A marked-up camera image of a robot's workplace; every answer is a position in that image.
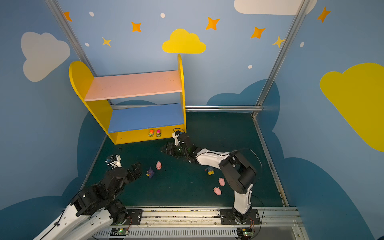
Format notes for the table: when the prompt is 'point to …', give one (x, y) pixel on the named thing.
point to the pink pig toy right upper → (221, 181)
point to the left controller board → (119, 231)
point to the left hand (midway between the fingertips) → (138, 168)
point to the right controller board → (244, 232)
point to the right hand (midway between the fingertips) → (164, 149)
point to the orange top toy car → (151, 133)
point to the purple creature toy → (150, 173)
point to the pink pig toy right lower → (217, 191)
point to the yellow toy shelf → (135, 108)
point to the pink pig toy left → (158, 165)
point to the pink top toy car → (158, 133)
